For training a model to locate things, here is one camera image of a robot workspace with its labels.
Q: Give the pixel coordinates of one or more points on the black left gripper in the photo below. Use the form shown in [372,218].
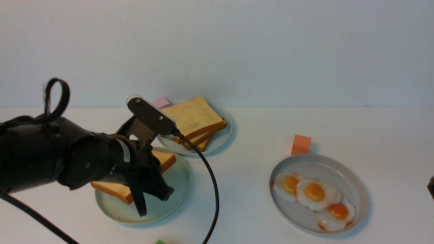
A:
[142,173]

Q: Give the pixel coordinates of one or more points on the toast slice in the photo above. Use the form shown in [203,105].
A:
[194,117]
[123,192]
[196,140]
[203,145]

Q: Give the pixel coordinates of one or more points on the fried egg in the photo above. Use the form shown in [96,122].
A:
[285,184]
[336,217]
[316,195]

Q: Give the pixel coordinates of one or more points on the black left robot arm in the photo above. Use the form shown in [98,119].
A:
[35,155]

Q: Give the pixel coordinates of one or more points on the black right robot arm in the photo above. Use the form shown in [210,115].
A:
[430,186]

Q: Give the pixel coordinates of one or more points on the large light green plate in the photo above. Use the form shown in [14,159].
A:
[177,176]

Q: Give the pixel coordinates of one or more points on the green cube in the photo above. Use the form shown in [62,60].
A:
[160,242]

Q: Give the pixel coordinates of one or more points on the pink cube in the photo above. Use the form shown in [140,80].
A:
[161,102]

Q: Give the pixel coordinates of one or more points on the small grey bread plate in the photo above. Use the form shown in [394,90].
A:
[217,141]

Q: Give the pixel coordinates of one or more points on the orange cube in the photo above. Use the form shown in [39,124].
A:
[301,145]

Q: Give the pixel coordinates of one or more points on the grey egg plate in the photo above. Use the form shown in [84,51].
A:
[330,172]

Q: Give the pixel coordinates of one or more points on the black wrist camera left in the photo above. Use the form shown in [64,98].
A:
[146,123]

